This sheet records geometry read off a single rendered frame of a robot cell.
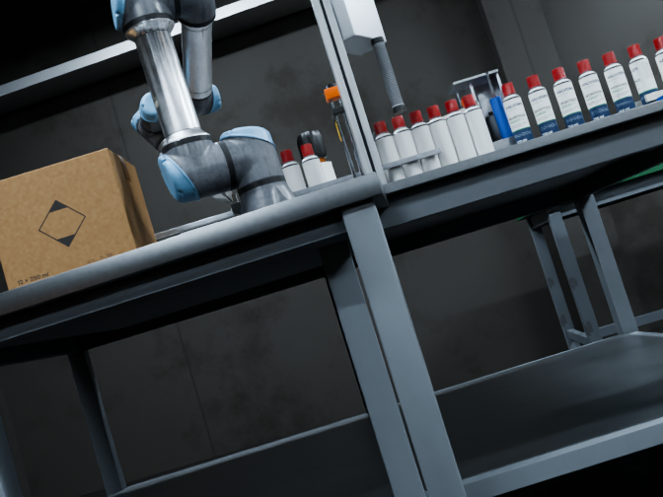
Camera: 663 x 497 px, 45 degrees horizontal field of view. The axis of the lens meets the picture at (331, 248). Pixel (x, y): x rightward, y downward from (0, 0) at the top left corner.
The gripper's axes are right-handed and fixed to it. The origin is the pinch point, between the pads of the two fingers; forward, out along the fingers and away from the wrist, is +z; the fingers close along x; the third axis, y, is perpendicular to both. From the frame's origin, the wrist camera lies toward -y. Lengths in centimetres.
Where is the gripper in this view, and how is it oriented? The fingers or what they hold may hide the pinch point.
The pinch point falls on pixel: (228, 198)
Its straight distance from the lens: 226.6
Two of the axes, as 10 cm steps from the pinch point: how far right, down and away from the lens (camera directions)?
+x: -6.8, 7.3, -0.6
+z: 7.3, 6.8, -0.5
